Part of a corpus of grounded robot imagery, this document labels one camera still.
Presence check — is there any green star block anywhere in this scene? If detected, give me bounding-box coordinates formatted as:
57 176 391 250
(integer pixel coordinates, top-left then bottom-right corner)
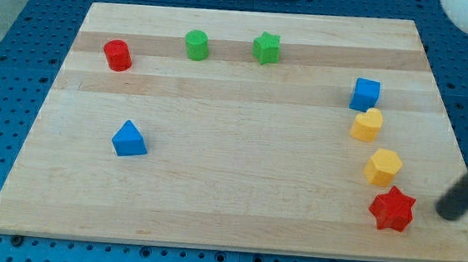
252 32 281 65

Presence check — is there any red cylinder block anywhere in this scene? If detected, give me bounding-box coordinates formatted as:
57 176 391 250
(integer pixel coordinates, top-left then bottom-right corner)
103 39 132 72

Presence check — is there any yellow heart block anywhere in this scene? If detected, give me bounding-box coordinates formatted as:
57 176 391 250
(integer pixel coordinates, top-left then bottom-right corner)
350 108 384 143

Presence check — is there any blue triangle block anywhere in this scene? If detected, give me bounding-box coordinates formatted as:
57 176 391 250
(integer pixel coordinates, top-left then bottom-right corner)
111 120 148 157

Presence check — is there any wooden board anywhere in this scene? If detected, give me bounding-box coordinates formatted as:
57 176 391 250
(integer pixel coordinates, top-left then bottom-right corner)
0 3 468 262

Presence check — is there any green cylinder block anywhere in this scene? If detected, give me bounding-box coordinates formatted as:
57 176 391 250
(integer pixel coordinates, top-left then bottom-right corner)
185 29 209 61

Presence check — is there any yellow hexagon block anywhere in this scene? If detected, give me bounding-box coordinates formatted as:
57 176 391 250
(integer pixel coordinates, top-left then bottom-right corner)
363 149 403 187

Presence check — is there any red star block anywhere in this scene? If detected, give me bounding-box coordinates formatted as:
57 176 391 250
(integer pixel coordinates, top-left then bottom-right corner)
369 186 416 232

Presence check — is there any blue cube block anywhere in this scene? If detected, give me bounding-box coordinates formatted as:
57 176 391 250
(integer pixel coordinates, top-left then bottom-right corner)
349 78 380 112

